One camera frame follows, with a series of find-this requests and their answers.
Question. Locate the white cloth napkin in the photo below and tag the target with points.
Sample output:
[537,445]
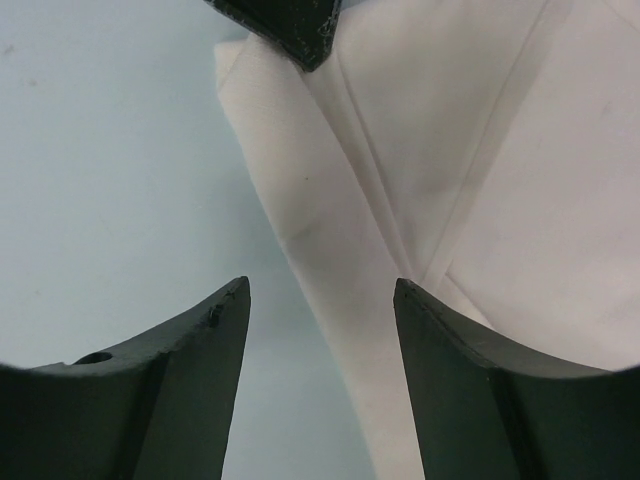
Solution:
[486,150]

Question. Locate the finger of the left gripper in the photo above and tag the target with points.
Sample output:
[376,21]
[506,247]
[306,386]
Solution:
[303,30]

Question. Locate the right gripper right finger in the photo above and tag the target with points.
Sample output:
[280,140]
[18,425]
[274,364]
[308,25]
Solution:
[487,407]

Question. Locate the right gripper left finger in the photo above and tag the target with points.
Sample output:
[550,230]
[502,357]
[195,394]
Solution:
[156,406]

